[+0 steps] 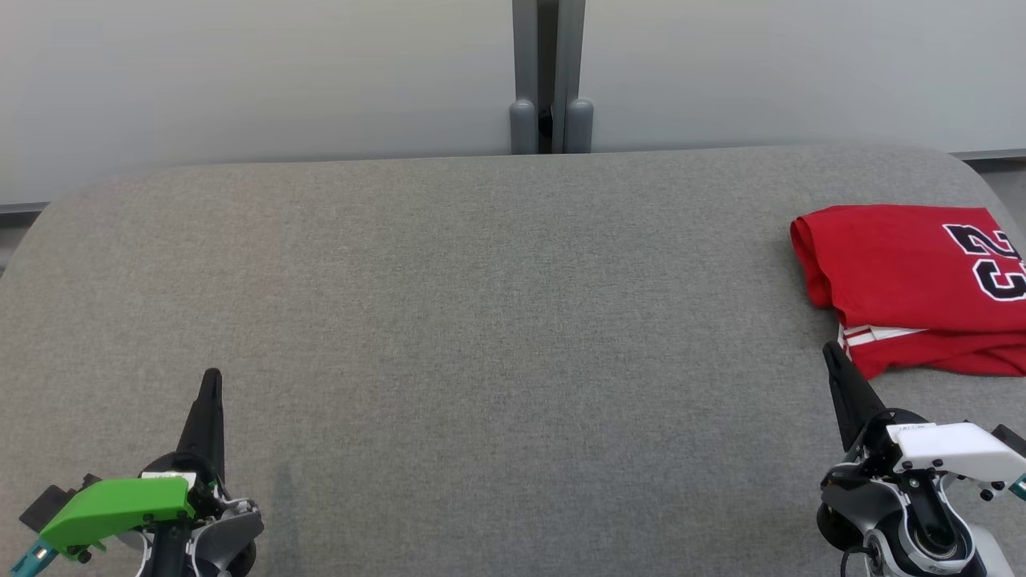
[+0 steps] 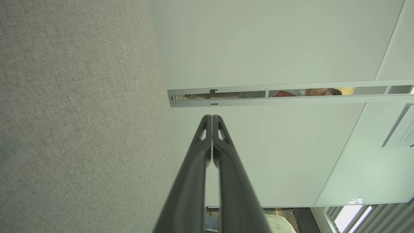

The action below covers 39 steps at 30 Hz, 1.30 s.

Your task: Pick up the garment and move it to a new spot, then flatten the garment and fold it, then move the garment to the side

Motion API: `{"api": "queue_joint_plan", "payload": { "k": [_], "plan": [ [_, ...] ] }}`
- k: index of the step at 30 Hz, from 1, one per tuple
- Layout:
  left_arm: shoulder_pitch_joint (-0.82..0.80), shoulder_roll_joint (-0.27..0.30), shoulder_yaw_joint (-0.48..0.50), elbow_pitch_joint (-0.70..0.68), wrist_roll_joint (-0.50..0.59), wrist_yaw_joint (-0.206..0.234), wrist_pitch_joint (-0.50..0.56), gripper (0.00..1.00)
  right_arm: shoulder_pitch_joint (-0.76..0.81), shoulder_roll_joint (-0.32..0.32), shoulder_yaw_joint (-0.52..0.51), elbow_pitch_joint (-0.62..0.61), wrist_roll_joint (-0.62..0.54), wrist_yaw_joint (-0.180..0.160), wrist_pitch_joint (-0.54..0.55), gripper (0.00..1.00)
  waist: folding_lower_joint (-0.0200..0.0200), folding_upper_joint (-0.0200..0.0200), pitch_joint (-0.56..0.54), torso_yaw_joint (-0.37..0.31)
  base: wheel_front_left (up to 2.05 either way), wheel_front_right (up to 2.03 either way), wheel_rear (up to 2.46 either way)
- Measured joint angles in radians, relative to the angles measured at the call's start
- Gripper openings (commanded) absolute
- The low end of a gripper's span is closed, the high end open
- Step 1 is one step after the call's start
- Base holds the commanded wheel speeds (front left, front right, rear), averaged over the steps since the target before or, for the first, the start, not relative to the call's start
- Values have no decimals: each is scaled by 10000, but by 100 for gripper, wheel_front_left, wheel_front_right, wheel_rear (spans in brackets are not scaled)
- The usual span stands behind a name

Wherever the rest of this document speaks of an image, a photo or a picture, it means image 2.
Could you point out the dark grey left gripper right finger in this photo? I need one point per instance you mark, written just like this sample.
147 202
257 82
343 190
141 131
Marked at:
236 194

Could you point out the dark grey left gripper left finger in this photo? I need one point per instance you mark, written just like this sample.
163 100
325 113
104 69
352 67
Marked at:
187 194

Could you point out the small white sticker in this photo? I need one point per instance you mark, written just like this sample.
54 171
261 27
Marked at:
355 202

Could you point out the person behind partition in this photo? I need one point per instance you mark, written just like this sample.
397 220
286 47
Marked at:
320 92

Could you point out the grey slatted window blinds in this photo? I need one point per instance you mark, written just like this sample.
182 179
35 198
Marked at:
378 218

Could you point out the white paper sign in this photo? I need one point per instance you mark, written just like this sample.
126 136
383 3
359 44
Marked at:
402 132

